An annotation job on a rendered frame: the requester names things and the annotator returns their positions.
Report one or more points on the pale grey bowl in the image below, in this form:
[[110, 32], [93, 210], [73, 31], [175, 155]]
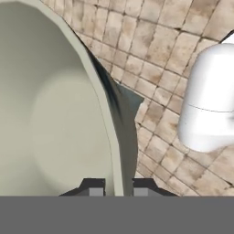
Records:
[[58, 115]]

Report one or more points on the white rounded object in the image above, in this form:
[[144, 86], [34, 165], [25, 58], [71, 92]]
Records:
[[210, 100]]

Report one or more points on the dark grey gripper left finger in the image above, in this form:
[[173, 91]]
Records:
[[91, 186]]

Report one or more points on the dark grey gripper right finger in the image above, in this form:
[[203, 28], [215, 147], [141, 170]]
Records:
[[146, 186]]

